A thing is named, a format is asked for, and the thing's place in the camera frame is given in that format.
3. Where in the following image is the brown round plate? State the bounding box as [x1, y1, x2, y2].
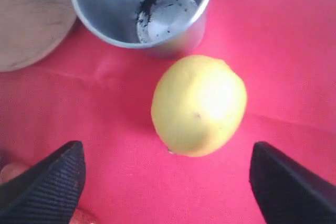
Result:
[1, 0, 76, 72]

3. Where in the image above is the red scalloped tablecloth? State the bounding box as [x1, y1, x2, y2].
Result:
[1, 0, 335, 223]

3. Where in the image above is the stainless steel cup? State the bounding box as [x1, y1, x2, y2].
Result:
[71, 0, 210, 57]

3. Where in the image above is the yellow lemon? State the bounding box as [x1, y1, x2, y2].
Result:
[151, 55, 248, 157]

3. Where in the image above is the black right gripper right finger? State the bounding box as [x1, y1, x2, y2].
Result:
[249, 142, 335, 223]

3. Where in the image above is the red sausage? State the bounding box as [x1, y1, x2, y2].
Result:
[1, 163, 99, 224]

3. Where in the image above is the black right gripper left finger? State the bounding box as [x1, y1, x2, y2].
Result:
[1, 141, 86, 224]

